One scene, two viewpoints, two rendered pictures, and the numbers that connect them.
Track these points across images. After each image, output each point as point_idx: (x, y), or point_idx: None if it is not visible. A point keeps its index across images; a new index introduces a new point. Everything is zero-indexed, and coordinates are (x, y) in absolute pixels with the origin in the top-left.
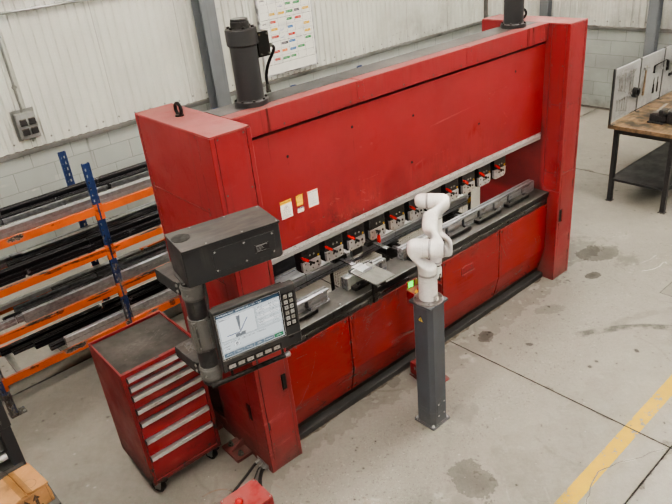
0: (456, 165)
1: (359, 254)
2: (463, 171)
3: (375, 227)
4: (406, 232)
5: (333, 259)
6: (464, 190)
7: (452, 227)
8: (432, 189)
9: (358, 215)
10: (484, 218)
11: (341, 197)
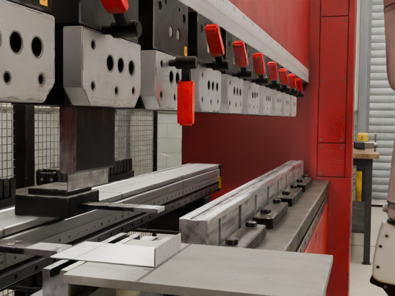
0: (270, 21)
1: (99, 178)
2: (274, 50)
3: (167, 49)
4: (142, 216)
5: None
6: (275, 103)
7: (260, 199)
8: (251, 45)
9: None
10: (294, 195)
11: None
